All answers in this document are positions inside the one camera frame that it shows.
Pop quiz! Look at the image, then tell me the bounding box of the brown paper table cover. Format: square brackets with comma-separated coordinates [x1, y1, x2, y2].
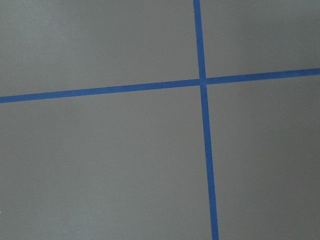
[0, 0, 320, 240]

